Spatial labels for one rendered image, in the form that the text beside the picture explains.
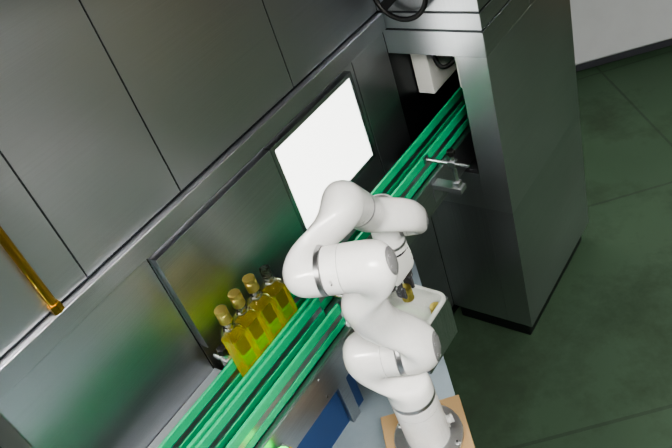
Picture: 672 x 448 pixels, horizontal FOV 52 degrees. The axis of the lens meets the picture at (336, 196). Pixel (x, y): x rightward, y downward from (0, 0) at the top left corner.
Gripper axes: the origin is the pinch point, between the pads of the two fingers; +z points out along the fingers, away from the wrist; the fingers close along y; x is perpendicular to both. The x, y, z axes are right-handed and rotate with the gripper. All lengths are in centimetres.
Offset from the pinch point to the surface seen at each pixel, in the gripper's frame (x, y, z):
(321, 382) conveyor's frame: -11.2, 31.6, 9.6
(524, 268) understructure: -3, -74, 67
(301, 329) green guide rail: -20.4, 23.7, 0.1
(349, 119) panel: -39, -41, -24
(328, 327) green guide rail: -13.0, 20.4, -0.2
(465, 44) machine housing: -10, -74, -34
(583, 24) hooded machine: -54, -292, 80
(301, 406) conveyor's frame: -11.3, 40.5, 8.5
